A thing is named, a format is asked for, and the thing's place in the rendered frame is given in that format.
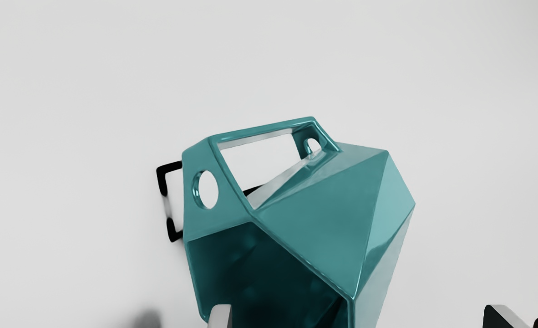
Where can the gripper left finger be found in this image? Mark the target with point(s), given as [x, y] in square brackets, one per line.
[220, 318]

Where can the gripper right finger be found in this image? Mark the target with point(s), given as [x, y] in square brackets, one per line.
[501, 319]

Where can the teal faceted mug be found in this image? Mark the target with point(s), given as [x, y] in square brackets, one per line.
[323, 214]

